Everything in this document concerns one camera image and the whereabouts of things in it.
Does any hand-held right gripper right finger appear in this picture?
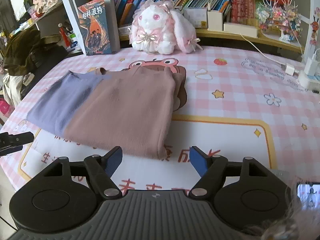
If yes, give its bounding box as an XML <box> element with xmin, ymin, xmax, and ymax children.
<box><xmin>188</xmin><ymin>145</ymin><xmax>288</xmax><ymax>200</ymax></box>

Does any white charging cable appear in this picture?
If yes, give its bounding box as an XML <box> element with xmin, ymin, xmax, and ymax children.
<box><xmin>240</xmin><ymin>32</ymin><xmax>297</xmax><ymax>77</ymax></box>

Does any colourful flower ornament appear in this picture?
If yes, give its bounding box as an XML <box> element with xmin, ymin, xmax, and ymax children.
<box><xmin>257</xmin><ymin>0</ymin><xmax>304</xmax><ymax>43</ymax></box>

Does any white pen holder box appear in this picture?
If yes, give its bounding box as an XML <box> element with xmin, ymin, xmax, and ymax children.
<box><xmin>207</xmin><ymin>10</ymin><xmax>224</xmax><ymax>32</ymax></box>

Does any dark orange cover book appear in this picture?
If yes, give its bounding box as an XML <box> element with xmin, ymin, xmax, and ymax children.
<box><xmin>77</xmin><ymin>0</ymin><xmax>120</xmax><ymax>56</ymax></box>

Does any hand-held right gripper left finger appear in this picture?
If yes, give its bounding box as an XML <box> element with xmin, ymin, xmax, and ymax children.
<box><xmin>32</xmin><ymin>145</ymin><xmax>123</xmax><ymax>200</ymax></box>

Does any red boxed book set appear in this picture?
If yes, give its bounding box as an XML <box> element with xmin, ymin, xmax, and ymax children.
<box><xmin>230</xmin><ymin>0</ymin><xmax>283</xmax><ymax>25</ymax></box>

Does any white power strip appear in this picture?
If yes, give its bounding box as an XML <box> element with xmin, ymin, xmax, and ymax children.
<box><xmin>299</xmin><ymin>70</ymin><xmax>320</xmax><ymax>92</ymax></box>

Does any wooden bookshelf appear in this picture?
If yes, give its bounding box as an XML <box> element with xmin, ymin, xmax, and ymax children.
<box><xmin>15</xmin><ymin>0</ymin><xmax>313</xmax><ymax>58</ymax></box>

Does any dark olive jacket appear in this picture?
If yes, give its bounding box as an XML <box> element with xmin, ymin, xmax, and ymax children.
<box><xmin>2</xmin><ymin>29</ymin><xmax>42</xmax><ymax>77</ymax></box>

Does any flat white box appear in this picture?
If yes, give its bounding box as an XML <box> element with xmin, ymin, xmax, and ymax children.
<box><xmin>223</xmin><ymin>22</ymin><xmax>258</xmax><ymax>38</ymax></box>

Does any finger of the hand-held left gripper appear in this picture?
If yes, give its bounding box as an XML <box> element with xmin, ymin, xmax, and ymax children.
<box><xmin>0</xmin><ymin>131</ymin><xmax>35</xmax><ymax>157</ymax></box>

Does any purple and brown sweater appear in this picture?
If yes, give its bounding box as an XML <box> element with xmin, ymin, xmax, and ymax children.
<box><xmin>26</xmin><ymin>67</ymin><xmax>187</xmax><ymax>159</ymax></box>

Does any black chair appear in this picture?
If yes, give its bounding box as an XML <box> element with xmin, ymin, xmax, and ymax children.
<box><xmin>22</xmin><ymin>46</ymin><xmax>69</xmax><ymax>93</ymax></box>

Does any white charger plug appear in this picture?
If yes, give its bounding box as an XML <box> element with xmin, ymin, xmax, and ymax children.
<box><xmin>305</xmin><ymin>52</ymin><xmax>318</xmax><ymax>77</ymax></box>

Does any black smartphone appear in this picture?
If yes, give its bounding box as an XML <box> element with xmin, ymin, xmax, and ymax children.
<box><xmin>296</xmin><ymin>181</ymin><xmax>320</xmax><ymax>213</ymax></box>

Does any white cup with blue print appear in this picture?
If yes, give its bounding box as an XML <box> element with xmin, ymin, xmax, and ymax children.
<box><xmin>69</xmin><ymin>32</ymin><xmax>82</xmax><ymax>53</ymax></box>

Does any white cloth bag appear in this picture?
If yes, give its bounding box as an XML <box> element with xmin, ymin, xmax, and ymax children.
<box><xmin>2</xmin><ymin>74</ymin><xmax>34</xmax><ymax>105</ymax></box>

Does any white and pink plush bunny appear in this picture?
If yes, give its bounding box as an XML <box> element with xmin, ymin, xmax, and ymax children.
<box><xmin>129</xmin><ymin>0</ymin><xmax>202</xmax><ymax>55</ymax></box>

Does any cartoon deer sticker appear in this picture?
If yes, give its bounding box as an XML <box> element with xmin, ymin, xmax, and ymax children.
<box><xmin>309</xmin><ymin>11</ymin><xmax>320</xmax><ymax>47</ymax></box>

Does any red tassel ornament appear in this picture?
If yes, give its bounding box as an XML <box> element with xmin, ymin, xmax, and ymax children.
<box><xmin>58</xmin><ymin>23</ymin><xmax>69</xmax><ymax>48</ymax></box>

